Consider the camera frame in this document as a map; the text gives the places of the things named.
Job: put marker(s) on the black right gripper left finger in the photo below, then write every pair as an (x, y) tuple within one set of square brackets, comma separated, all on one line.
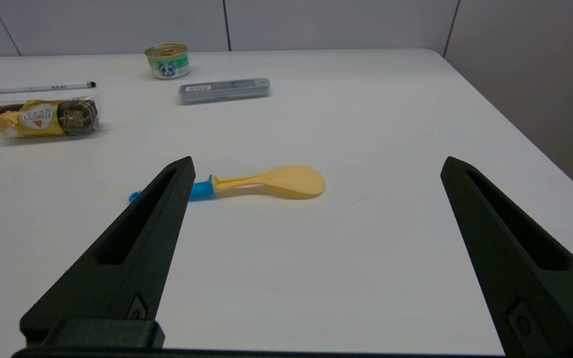
[(127, 258)]

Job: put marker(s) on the clear chocolate ball pack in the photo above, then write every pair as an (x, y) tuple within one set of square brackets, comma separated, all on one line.
[(43, 118)]

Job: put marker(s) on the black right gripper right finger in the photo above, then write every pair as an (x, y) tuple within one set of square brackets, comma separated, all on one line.
[(525, 268)]

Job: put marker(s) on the grey pencil case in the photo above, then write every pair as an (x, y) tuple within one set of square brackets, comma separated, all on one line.
[(224, 91)]

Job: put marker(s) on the small pet food can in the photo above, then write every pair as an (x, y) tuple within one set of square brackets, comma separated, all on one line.
[(168, 63)]

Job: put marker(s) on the white pen with black tip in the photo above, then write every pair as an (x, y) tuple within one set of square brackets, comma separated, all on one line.
[(43, 87)]

